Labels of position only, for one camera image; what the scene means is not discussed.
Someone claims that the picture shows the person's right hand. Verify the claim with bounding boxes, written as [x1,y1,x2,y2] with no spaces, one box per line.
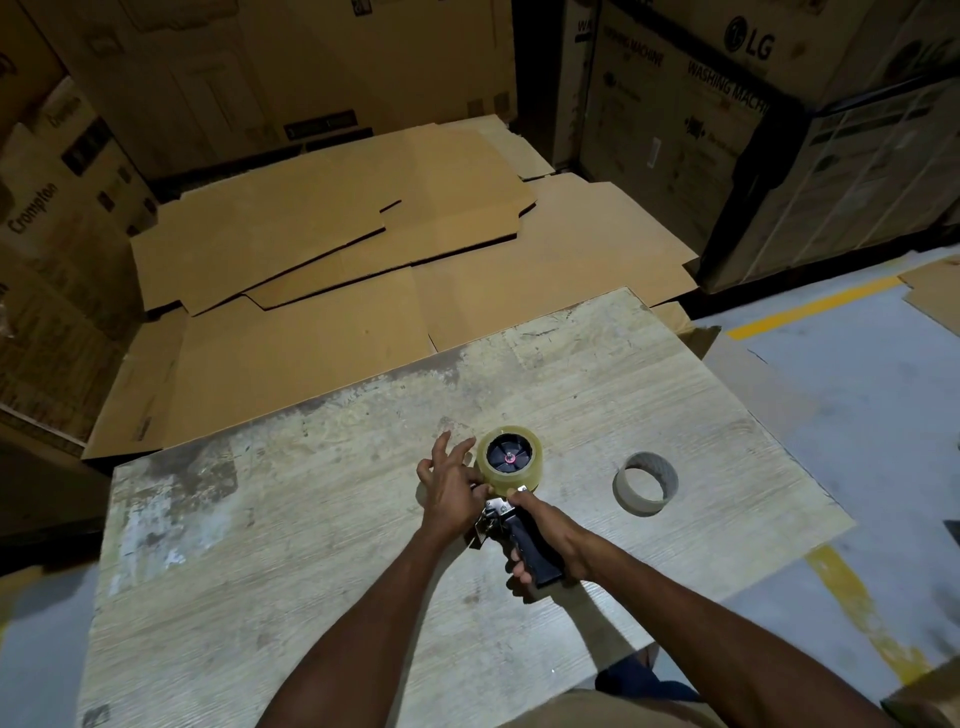
[503,485,601,601]

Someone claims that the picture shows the person's left hand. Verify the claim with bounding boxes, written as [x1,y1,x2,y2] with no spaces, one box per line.
[416,431,493,545]

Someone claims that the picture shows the black handheld tape dispenser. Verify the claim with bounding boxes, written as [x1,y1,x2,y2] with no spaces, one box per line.
[466,434,565,588]

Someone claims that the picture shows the clear tape roll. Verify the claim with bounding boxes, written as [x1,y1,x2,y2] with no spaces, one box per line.
[476,425,545,496]

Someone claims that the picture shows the grey tape core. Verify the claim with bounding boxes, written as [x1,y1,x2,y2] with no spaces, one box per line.
[611,451,680,519]

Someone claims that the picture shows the person's left forearm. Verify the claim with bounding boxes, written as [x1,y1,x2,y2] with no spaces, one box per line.
[254,524,470,728]

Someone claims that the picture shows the person's right forearm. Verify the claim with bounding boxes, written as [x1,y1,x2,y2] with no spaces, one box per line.
[577,543,901,728]

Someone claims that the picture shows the person's blue trousers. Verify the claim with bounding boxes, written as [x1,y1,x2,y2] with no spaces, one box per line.
[594,648,703,706]

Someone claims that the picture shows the person's tan shirt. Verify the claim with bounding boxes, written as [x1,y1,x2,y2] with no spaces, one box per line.
[502,689,729,728]

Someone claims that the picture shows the large flat cardboard sheet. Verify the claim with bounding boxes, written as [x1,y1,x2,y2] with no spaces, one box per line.
[82,172,700,463]

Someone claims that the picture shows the small cardboard flap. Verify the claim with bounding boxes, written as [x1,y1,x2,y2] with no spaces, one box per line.
[650,301,723,361]

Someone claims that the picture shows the flat brown cardboard sheet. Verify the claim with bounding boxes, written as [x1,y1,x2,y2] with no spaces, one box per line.
[245,179,538,311]
[129,113,556,316]

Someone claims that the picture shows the tall printed cardboard box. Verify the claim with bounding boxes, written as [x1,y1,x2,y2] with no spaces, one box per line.
[581,0,811,256]

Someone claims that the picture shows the dark cardboard box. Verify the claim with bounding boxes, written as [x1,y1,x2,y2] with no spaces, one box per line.
[0,408,114,556]

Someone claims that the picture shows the printed brown cardboard box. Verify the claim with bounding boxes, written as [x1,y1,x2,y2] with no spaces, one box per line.
[0,254,140,444]
[0,74,160,331]

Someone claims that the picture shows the narrow printed cardboard box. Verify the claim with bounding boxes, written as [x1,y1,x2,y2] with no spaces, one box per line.
[554,0,601,172]

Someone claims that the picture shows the loose brown cardboard piece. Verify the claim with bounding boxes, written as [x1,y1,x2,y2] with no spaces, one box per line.
[898,254,960,337]

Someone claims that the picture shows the large cardboard box black label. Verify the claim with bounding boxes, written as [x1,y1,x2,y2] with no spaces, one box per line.
[22,0,520,181]

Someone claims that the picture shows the cardboard box round logo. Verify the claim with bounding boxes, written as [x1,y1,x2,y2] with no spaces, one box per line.
[644,0,960,106]

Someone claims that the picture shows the cardboard box upside-down print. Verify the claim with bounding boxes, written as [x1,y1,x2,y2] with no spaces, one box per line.
[0,0,69,144]

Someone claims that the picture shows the brown cardboard box with handle hole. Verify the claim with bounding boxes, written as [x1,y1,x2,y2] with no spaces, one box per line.
[881,659,960,728]

